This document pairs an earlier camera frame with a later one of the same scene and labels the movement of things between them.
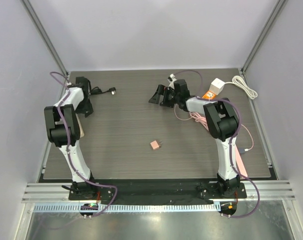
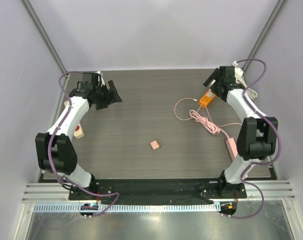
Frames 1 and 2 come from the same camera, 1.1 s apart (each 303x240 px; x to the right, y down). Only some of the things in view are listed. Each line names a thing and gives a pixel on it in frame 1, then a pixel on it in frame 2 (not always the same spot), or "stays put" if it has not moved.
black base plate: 157,189 stays put
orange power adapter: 209,95 stays put
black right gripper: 163,94 to 217,80
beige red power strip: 81,129 stays put
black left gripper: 87,110 to 111,97
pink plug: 155,144 stays put
